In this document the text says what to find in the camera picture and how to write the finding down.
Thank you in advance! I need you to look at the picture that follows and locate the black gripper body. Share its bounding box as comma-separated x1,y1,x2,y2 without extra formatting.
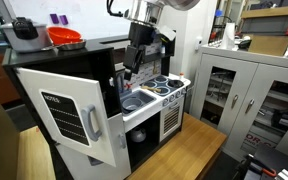
125,22,157,54

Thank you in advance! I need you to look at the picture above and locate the white fridge door with chalkboard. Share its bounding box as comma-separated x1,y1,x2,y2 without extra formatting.
13,67,118,168

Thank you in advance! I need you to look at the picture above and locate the hanging wooden spatula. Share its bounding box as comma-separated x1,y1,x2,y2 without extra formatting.
152,60,159,76

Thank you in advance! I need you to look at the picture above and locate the grey toy faucet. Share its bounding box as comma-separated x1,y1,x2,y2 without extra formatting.
115,73,126,97

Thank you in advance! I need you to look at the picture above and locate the grey toy microwave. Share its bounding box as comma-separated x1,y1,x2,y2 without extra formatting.
143,25,177,56

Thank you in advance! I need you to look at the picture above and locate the wooden spoon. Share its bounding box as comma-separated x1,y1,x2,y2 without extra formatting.
140,84,162,94

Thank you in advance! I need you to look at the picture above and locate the grey toy pot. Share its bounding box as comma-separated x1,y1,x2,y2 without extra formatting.
122,97,143,113

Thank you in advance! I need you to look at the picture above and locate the whiteboard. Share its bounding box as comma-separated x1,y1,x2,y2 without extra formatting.
8,0,132,41

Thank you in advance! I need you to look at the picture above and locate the silver metal plate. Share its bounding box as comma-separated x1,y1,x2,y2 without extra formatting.
40,39,87,52

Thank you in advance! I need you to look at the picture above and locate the black and white toy kitchen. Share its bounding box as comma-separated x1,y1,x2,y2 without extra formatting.
2,33,192,180

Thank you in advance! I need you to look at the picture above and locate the white toy oven door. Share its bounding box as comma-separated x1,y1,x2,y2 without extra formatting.
159,96,186,143

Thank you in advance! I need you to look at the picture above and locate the silver toy kettle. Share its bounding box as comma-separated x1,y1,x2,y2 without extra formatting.
129,126,148,144

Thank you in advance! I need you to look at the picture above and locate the orange bowl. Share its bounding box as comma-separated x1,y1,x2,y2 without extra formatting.
46,26,83,46

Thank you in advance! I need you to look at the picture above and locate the purple magnet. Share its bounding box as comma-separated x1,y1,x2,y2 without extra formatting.
49,13,60,25
59,14,69,26

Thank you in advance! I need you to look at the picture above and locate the white paper towel roll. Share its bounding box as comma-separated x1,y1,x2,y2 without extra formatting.
221,22,237,50

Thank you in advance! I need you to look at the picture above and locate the grey metal cabinet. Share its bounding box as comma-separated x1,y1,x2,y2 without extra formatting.
188,44,288,164

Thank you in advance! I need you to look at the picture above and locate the grey pot with black lid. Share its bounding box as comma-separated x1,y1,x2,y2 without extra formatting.
0,17,53,54

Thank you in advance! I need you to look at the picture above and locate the white fridge door with dispenser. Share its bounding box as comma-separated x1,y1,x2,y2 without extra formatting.
55,113,132,180

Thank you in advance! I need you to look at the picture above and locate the flat cardboard sheet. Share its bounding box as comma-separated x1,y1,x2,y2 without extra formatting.
247,33,288,57

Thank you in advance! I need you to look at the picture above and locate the black robot cart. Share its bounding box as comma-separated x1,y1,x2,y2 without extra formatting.
233,143,288,180

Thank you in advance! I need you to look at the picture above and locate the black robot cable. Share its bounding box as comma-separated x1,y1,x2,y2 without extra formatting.
106,0,124,18

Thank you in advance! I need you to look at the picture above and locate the white wall socket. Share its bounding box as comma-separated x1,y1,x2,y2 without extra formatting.
194,35,203,51

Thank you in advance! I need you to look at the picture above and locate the orange handled tool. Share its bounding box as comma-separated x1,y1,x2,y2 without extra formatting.
250,156,278,178

